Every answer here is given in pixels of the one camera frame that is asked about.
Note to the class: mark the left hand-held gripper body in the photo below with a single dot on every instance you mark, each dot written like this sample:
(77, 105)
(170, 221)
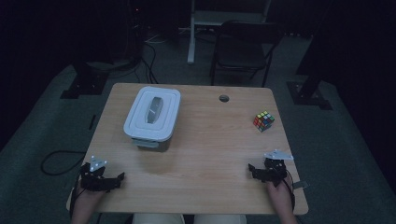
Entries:
(93, 180)

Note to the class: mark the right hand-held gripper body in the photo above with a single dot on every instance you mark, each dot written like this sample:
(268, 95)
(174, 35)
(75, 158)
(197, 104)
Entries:
(275, 171)

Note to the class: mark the clear grey storage box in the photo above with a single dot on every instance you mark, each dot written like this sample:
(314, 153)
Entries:
(155, 145)

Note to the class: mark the multicoloured puzzle cube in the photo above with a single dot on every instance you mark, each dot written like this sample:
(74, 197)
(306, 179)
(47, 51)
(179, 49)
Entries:
(263, 121)

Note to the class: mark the person's left hand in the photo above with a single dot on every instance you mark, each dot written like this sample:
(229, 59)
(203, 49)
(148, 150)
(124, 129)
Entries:
(87, 202)

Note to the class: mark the person's right hand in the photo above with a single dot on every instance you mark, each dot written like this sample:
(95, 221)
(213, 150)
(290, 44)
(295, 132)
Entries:
(281, 199)

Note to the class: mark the grey tape strip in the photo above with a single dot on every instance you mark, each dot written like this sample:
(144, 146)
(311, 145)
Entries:
(300, 184)

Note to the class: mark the person's right leg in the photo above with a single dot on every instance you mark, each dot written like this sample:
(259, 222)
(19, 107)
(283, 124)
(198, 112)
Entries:
(221, 219)

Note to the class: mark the grey round floor base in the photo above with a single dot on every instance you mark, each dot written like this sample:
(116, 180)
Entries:
(109, 64)

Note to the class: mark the black folding chair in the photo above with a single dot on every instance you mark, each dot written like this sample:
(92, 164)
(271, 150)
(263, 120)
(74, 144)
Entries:
(241, 49)

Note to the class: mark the black stand base plate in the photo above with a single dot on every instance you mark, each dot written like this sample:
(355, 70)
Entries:
(84, 84)
(308, 96)

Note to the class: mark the white metal desk frame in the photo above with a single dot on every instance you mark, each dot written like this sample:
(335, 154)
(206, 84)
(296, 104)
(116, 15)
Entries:
(193, 37)

